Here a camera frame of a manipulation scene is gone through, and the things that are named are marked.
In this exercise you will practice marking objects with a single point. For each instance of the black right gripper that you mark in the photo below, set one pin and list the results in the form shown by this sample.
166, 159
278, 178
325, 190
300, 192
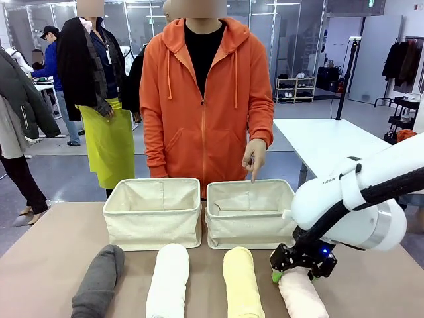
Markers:
303, 255

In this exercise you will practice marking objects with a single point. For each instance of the pink towel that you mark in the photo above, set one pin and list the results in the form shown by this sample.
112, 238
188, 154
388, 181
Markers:
301, 295

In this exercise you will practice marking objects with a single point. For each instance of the gray towel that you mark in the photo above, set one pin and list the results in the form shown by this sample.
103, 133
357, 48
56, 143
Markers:
99, 281

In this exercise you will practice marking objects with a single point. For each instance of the person's left forearm orange sleeve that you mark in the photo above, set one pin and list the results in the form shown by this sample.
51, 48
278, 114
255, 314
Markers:
261, 122

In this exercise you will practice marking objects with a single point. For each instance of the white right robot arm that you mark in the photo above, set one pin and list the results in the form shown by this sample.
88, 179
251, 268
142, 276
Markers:
348, 215

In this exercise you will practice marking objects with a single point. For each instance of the person's right forearm orange sleeve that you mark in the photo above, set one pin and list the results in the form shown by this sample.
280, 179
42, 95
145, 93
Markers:
154, 145

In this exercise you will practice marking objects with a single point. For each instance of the person's left hand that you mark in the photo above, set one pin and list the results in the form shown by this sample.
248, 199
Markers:
256, 154

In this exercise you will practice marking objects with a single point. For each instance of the rolled yellow towel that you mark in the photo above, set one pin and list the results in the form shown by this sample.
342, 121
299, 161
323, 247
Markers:
242, 285

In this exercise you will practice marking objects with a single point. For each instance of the beige fabric basket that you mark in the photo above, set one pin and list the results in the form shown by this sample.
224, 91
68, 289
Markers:
245, 227
152, 225

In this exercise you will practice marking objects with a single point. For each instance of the white table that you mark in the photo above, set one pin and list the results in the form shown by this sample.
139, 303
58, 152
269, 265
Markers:
324, 142

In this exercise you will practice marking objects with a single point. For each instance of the rolled white towel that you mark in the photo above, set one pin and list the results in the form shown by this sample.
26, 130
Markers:
169, 281

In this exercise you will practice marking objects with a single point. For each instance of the orange cloth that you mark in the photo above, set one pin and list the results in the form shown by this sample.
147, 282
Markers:
406, 136

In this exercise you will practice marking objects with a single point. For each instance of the person in orange hoodie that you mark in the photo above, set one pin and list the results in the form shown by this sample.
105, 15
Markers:
205, 126

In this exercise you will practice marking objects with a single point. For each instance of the wooden shoe rack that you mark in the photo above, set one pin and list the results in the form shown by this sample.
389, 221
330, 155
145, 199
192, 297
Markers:
295, 89

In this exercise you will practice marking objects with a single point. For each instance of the black utility cart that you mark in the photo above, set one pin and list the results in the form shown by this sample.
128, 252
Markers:
402, 116

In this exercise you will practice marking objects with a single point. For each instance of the black luggage bag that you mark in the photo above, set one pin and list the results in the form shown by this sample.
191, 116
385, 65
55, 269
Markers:
328, 77

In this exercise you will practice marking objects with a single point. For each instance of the white sneaker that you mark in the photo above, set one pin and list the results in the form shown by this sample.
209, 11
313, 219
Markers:
300, 75

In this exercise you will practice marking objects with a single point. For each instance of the black shoe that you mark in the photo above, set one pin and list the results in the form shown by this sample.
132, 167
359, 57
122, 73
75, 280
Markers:
282, 76

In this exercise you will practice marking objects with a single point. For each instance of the bald mannequin in dark clothes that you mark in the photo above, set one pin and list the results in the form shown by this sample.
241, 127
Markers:
136, 79

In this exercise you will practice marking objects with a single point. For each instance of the mannequin with black trousers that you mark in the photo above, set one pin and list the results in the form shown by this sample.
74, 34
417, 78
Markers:
20, 179

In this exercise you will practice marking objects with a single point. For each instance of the white background desk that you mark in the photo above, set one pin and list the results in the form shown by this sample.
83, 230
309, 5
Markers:
44, 84

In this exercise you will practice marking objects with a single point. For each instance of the person in blue jacket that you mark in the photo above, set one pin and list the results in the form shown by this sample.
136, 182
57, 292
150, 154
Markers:
53, 63

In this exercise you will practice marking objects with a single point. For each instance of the dark padded jacket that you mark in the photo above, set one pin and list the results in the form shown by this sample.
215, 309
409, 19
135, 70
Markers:
23, 99

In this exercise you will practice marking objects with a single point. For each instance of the seated person with dark hair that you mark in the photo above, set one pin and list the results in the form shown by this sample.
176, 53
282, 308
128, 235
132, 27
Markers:
37, 59

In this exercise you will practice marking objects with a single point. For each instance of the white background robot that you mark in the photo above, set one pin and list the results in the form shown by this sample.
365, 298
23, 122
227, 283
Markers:
21, 61

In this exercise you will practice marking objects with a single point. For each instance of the black pole with white camera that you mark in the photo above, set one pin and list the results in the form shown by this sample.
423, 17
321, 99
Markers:
347, 73

